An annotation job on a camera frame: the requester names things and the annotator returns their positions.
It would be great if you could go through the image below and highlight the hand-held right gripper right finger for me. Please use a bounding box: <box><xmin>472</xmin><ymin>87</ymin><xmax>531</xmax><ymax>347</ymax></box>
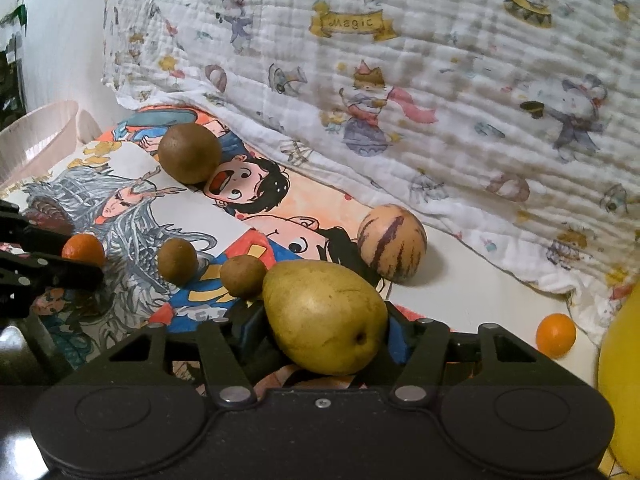
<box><xmin>386</xmin><ymin>304</ymin><xmax>592</xmax><ymax>405</ymax></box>

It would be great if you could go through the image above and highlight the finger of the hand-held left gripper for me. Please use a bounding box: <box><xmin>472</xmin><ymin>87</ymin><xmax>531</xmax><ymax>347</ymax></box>
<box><xmin>0</xmin><ymin>251</ymin><xmax>106</xmax><ymax>318</ymax></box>
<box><xmin>0</xmin><ymin>200</ymin><xmax>75</xmax><ymax>256</ymax></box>

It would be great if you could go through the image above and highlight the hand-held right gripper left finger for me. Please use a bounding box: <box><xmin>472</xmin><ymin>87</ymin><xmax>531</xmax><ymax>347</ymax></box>
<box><xmin>54</xmin><ymin>304</ymin><xmax>287</xmax><ymax>407</ymax></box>

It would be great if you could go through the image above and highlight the small orange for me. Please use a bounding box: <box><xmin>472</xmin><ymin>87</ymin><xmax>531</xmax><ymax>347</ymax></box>
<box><xmin>536</xmin><ymin>313</ymin><xmax>577</xmax><ymax>359</ymax></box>
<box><xmin>61</xmin><ymin>233</ymin><xmax>107</xmax><ymax>268</ymax></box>

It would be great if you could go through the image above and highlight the yellow-green pear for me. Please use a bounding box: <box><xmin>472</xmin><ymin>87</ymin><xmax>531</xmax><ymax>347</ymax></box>
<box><xmin>262</xmin><ymin>260</ymin><xmax>390</xmax><ymax>377</ymax></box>

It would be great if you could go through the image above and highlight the small brown kiwi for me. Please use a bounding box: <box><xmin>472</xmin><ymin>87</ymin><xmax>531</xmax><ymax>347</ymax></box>
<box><xmin>157</xmin><ymin>238</ymin><xmax>199</xmax><ymax>286</ymax></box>
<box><xmin>220</xmin><ymin>255</ymin><xmax>267</xmax><ymax>299</ymax></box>

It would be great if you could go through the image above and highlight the striped pepino melon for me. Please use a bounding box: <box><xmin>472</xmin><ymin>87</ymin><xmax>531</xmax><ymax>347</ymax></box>
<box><xmin>356</xmin><ymin>203</ymin><xmax>428</xmax><ymax>282</ymax></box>

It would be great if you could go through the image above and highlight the large brown kiwi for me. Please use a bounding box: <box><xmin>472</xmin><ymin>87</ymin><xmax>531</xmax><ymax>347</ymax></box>
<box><xmin>157</xmin><ymin>122</ymin><xmax>222</xmax><ymax>184</ymax></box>

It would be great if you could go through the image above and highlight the yellow plastic bowl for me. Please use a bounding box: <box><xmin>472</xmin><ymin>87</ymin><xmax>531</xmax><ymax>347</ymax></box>
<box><xmin>597</xmin><ymin>285</ymin><xmax>640</xmax><ymax>478</ymax></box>

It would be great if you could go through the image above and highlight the pink plastic basket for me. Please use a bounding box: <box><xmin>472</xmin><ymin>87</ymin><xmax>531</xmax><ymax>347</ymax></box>
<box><xmin>0</xmin><ymin>100</ymin><xmax>81</xmax><ymax>187</ymax></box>

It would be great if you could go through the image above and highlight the cartoon printed mat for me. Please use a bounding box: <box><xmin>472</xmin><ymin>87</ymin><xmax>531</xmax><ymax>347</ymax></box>
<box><xmin>0</xmin><ymin>102</ymin><xmax>453</xmax><ymax>396</ymax></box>

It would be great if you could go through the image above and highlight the dark background furniture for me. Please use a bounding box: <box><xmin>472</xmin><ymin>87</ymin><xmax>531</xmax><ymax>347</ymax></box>
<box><xmin>0</xmin><ymin>0</ymin><xmax>32</xmax><ymax>133</ymax></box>

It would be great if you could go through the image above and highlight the white printed muslin blanket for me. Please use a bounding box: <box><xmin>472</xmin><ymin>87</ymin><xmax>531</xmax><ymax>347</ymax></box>
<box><xmin>100</xmin><ymin>0</ymin><xmax>640</xmax><ymax>347</ymax></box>

